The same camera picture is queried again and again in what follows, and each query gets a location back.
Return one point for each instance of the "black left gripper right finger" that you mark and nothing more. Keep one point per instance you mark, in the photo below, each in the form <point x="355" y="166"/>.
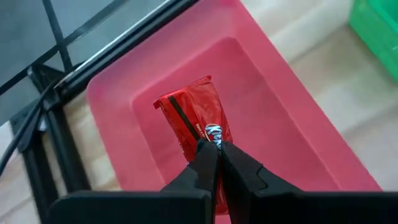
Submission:
<point x="239" y="174"/>

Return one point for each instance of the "red KitKat bar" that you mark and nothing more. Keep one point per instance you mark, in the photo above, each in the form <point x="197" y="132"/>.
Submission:
<point x="199" y="109"/>

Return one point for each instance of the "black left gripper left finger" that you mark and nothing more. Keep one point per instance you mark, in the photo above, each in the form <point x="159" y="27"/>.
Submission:
<point x="205" y="168"/>

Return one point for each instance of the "green plastic basket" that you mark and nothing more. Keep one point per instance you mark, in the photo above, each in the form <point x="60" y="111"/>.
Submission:
<point x="379" y="31"/>

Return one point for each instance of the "pink plastic bin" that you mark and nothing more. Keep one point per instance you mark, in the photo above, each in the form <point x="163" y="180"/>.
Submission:
<point x="264" y="109"/>

